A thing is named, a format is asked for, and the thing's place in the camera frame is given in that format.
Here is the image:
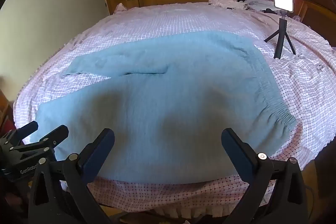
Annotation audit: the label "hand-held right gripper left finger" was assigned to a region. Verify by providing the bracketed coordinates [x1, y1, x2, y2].
[28, 128, 116, 224]

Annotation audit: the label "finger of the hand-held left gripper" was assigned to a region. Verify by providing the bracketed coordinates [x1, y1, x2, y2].
[28, 125, 69, 156]
[14, 121, 39, 141]

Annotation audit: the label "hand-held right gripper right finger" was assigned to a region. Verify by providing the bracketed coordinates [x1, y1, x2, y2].
[221, 128, 309, 224]

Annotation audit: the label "light blue pants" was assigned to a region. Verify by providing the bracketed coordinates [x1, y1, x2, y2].
[29, 31, 298, 184]

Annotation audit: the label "wooden nightstand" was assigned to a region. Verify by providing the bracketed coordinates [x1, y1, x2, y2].
[0, 89, 16, 132]

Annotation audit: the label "black mini tripod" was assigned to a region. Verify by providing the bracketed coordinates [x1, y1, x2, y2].
[264, 10, 297, 60]

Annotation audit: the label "bed with pink checked sheet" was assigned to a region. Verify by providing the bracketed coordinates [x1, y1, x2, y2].
[13, 2, 336, 220]

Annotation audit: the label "pale lavender cloth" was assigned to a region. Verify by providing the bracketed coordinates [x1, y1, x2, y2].
[245, 0, 276, 12]

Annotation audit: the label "pile of pale pink clothes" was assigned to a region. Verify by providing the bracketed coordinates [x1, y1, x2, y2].
[208, 0, 248, 10]

